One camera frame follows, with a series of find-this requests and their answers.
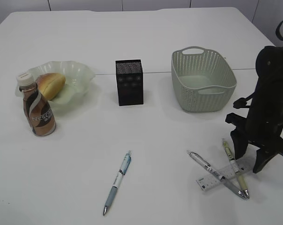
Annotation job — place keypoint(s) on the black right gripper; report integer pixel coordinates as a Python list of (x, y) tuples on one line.
[(262, 128)]

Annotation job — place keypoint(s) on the cream yellow ballpoint pen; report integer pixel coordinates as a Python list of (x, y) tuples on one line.
[(238, 174)]

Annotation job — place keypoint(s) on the silver grey ballpoint pen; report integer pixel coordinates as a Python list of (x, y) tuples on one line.
[(222, 179)]

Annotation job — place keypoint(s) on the sugared toy bread bun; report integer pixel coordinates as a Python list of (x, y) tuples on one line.
[(50, 84)]

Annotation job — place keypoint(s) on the brown Nescafe coffee bottle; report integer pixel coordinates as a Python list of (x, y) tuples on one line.
[(36, 108)]

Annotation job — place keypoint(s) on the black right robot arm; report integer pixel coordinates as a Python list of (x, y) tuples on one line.
[(269, 87)]

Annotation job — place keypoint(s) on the pale green plastic basket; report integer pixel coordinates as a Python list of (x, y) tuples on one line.
[(202, 79)]

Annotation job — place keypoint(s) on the blue grey ballpoint pen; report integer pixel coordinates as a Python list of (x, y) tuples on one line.
[(117, 182)]

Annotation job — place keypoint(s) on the black mesh pen holder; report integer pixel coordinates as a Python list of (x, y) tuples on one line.
[(129, 78)]

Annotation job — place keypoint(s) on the pale green wavy glass plate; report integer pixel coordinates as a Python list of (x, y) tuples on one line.
[(76, 89)]

